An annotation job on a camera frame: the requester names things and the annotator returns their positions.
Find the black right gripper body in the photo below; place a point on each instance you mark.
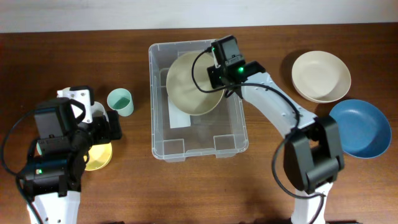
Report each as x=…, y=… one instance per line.
x=214, y=76

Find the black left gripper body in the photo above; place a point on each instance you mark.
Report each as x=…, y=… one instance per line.
x=98, y=131

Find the white cup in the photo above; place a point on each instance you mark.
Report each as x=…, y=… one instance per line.
x=98, y=110

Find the yellow small bowl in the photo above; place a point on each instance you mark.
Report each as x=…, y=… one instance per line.
x=98, y=156

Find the mint green cup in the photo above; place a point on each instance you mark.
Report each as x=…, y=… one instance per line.
x=120, y=100

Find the cream bowl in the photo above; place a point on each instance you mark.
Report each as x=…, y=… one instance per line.
x=187, y=79
x=320, y=77

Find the blue bowl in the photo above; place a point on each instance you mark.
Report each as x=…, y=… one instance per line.
x=365, y=132

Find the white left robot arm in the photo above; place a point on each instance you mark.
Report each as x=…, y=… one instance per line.
x=50, y=182

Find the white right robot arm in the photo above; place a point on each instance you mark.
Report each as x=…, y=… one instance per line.
x=308, y=160

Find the clear plastic storage bin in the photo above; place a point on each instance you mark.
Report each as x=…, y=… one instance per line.
x=221, y=132

